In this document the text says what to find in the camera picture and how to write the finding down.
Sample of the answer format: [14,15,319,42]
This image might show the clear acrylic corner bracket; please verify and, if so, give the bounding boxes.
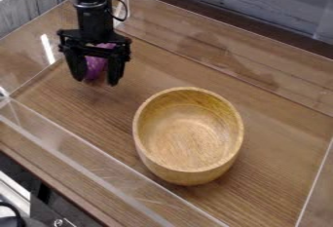
[112,0,130,27]

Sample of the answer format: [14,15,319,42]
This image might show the clear acrylic enclosure walls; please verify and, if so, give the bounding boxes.
[0,0,333,227]

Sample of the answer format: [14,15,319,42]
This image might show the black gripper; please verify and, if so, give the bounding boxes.
[57,1,131,86]

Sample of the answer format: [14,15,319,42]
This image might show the oval wooden bowl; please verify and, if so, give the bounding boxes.
[132,87,245,186]

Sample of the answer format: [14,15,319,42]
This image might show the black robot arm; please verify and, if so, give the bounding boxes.
[57,0,131,86]

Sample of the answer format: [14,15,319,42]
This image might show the purple toy eggplant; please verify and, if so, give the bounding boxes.
[83,42,119,83]

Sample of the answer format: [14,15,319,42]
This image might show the black cable bottom left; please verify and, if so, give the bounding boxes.
[0,201,24,227]

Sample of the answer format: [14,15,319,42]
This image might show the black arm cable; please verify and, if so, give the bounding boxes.
[108,0,130,22]

